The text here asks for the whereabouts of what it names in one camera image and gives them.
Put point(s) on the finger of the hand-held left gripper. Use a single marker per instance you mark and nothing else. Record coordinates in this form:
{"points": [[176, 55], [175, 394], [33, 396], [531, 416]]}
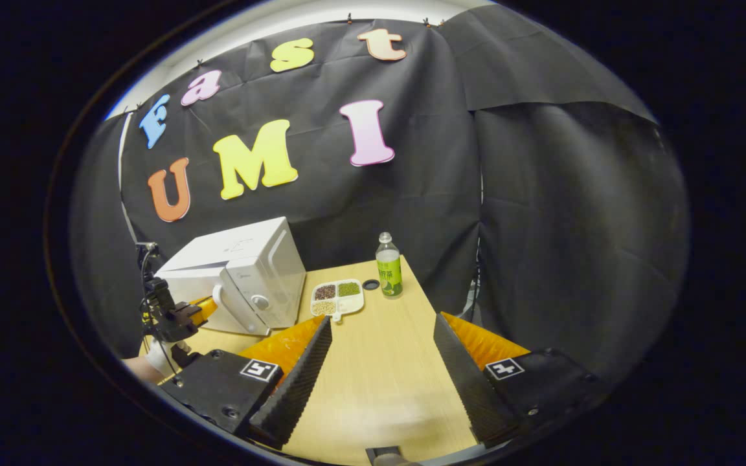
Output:
{"points": [[197, 312]]}

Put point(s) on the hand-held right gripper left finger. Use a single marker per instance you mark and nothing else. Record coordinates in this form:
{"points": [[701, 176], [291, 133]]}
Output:
{"points": [[298, 388]]}

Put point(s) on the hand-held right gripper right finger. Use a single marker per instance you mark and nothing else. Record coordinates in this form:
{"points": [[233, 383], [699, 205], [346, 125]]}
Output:
{"points": [[470, 391]]}

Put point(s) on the white microwave oven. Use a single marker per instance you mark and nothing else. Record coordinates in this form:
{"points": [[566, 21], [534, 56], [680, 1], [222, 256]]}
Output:
{"points": [[217, 249]]}

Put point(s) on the white divided tray of beans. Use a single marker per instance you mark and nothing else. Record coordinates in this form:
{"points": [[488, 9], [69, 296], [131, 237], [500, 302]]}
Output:
{"points": [[337, 299]]}

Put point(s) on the small black round lid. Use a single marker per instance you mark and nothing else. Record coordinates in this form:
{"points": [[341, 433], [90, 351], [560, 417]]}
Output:
{"points": [[370, 284]]}

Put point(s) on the green label drink bottle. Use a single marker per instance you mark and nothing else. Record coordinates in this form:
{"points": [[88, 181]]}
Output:
{"points": [[389, 272]]}

